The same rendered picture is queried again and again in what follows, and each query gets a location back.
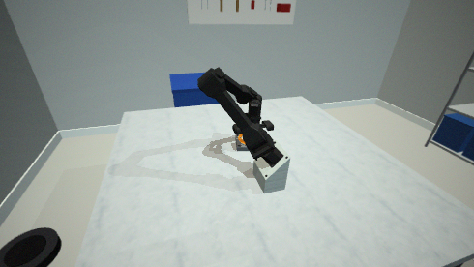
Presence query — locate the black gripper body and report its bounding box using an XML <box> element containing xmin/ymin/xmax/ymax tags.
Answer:
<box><xmin>232</xmin><ymin>113</ymin><xmax>274</xmax><ymax>134</ymax></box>

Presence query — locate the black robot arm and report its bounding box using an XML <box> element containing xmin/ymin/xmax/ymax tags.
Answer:
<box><xmin>197</xmin><ymin>67</ymin><xmax>284</xmax><ymax>168</ymax></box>

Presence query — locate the orange round plate with tab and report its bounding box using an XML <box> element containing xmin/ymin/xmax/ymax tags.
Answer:
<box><xmin>238</xmin><ymin>134</ymin><xmax>246</xmax><ymax>145</ymax></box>

